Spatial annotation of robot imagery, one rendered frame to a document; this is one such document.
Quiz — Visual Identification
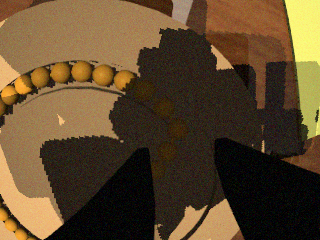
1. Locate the pale yellow rectangular card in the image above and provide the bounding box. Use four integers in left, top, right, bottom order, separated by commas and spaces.
283, 0, 320, 141

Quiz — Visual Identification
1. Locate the tan round board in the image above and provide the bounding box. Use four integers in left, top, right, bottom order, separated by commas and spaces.
0, 0, 265, 240

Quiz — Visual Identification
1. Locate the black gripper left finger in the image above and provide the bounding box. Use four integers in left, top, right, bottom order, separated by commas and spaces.
43, 148, 156, 240

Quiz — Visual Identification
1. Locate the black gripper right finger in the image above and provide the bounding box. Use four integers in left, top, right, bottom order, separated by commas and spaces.
215, 139, 320, 240

